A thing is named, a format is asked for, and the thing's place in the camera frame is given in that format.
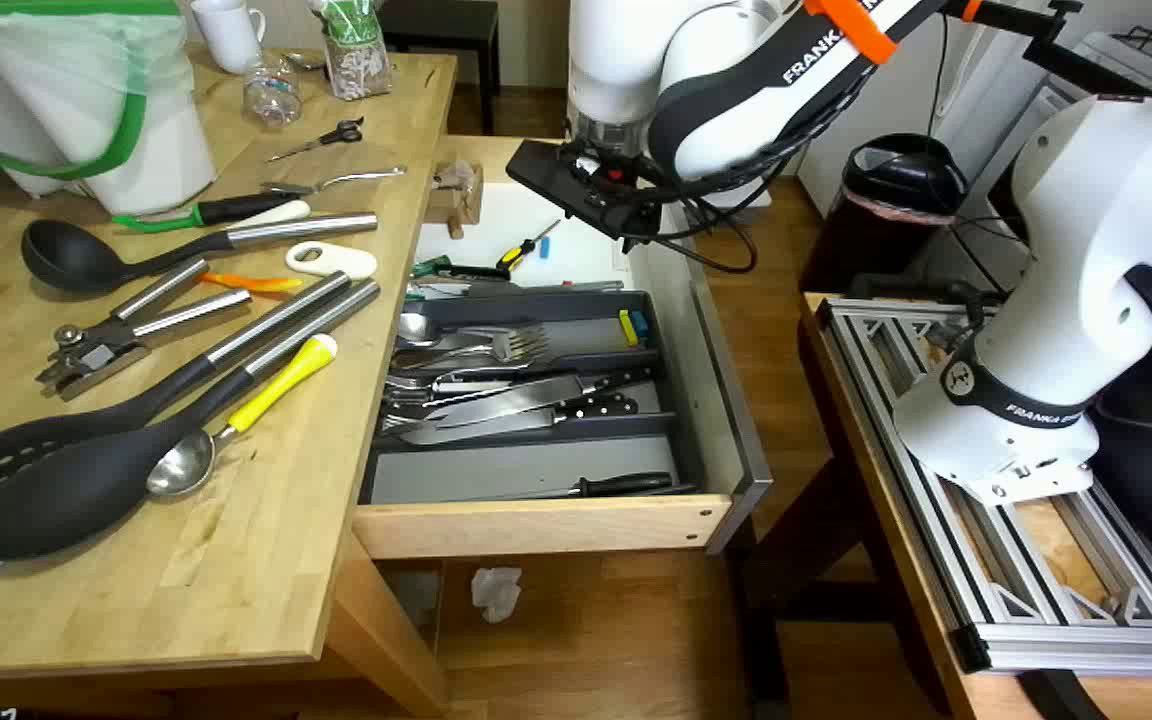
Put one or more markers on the grey cutlery tray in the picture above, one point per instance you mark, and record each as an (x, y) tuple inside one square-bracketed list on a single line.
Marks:
[(498, 475)]

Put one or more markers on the steel fork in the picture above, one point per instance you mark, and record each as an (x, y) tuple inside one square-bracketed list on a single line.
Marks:
[(498, 351)]

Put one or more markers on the black trash bin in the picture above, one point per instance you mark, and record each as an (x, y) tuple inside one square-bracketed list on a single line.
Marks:
[(899, 203)]

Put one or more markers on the small clear jar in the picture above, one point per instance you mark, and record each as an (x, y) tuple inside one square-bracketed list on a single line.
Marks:
[(274, 97)]

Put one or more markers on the white crumpled paper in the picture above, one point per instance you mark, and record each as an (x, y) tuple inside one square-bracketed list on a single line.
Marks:
[(498, 594)]

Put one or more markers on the small silver metal utensil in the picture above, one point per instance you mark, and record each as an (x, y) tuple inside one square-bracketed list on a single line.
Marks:
[(361, 177)]

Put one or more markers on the white mug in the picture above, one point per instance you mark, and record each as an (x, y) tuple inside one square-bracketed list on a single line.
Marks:
[(227, 34)]

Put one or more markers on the green-lidded plastic container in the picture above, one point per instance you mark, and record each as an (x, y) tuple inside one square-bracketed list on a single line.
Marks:
[(42, 82)]

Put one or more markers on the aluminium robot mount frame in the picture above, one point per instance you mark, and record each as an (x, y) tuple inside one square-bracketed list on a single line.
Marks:
[(1070, 624)]

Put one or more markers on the metal tongs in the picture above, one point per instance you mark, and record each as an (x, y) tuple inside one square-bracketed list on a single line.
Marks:
[(98, 358)]

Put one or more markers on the snack bag green top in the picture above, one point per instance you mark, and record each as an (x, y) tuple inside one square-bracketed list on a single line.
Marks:
[(356, 63)]

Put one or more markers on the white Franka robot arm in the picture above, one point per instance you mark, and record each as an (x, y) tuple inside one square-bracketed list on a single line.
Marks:
[(1111, 203)]

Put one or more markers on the black chair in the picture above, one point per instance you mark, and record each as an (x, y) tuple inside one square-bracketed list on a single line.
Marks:
[(442, 21)]

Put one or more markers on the orange yellow peeler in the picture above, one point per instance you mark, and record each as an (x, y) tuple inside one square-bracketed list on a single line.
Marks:
[(259, 280)]

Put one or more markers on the yellow plastic clip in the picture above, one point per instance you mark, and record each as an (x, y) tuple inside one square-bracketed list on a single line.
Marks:
[(631, 328)]

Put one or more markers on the wooden drawer steel front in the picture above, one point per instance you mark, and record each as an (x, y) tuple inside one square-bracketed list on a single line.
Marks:
[(539, 524)]

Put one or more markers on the white bottle opener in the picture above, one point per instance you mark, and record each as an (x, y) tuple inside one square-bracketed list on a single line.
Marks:
[(343, 263)]

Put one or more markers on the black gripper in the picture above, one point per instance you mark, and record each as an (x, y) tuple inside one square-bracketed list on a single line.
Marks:
[(576, 181)]

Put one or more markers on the wooden kitchen island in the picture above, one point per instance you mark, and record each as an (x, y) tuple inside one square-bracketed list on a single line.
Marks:
[(379, 643)]

